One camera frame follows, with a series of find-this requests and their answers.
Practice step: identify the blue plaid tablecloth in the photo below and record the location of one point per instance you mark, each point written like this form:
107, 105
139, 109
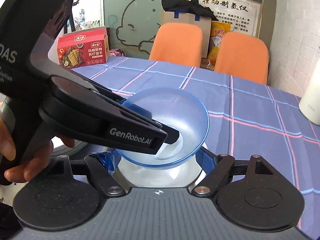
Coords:
246, 118

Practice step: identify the white thermos jug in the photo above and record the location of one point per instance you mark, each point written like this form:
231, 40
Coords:
309, 103

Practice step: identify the right orange chair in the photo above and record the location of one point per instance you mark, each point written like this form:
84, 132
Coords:
243, 56

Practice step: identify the orange chair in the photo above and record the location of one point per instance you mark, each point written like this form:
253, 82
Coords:
243, 56
178, 43

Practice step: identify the red cracker box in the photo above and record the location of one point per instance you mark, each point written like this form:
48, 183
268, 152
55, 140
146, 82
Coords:
83, 48

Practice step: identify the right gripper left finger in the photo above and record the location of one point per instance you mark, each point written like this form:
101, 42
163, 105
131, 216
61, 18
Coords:
67, 193

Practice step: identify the black cloth on box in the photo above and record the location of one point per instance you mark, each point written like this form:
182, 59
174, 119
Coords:
191, 7

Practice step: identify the person's left hand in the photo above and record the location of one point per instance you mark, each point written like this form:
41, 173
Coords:
29, 167

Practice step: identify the yellow snack bag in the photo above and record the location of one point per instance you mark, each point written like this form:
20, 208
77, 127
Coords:
218, 30

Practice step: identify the wall poster with chinese text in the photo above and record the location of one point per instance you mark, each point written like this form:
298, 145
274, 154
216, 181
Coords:
244, 16

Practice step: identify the left orange chair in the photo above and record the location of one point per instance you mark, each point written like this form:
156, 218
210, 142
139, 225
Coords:
178, 43

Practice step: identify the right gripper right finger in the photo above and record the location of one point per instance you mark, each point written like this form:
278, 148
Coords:
249, 193

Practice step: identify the pink floral bag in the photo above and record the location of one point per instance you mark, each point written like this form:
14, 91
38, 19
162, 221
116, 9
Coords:
117, 52

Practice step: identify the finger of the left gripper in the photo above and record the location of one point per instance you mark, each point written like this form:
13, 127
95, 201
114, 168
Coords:
105, 122
119, 99

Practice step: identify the white plastic bowl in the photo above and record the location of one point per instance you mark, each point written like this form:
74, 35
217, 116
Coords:
160, 174

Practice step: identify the translucent blue plastic bowl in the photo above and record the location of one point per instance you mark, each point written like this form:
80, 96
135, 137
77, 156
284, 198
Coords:
177, 109

